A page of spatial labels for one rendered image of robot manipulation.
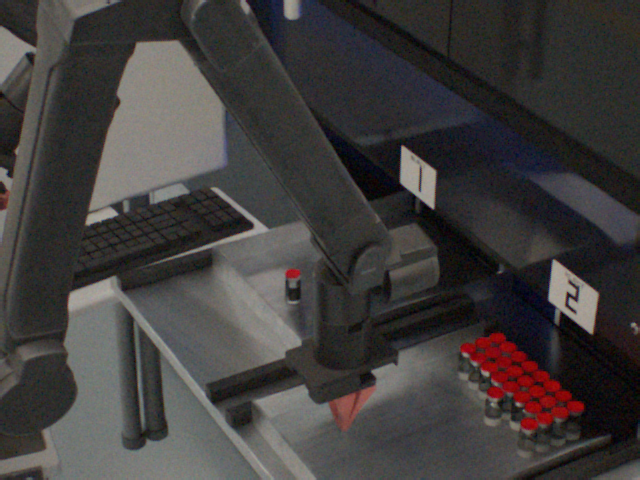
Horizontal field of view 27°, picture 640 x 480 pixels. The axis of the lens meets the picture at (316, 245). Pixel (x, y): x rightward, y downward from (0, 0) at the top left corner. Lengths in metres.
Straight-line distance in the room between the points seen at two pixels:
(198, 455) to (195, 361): 1.21
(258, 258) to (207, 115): 0.40
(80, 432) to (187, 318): 1.24
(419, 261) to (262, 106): 0.33
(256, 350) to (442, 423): 0.28
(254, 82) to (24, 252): 0.22
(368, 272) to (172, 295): 0.66
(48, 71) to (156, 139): 1.27
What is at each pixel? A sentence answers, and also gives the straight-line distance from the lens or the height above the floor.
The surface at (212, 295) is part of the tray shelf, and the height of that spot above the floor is 0.88.
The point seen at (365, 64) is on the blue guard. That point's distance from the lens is 1.94.
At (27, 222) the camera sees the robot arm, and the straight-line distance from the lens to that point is 1.05.
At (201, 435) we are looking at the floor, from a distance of 3.01.
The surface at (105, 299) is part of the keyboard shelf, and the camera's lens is 2.04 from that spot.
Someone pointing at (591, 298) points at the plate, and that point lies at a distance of 1.63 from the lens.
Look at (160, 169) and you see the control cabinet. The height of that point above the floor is 0.85.
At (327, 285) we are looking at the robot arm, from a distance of 1.30.
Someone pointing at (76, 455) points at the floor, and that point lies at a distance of 2.99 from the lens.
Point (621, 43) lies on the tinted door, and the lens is 1.50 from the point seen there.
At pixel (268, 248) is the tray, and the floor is 0.89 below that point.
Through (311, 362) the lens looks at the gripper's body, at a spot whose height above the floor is 1.11.
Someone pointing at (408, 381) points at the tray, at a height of 0.88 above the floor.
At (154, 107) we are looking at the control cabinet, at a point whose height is 0.96.
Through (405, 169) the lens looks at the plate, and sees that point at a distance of 1.91.
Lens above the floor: 1.94
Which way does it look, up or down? 32 degrees down
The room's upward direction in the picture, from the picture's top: straight up
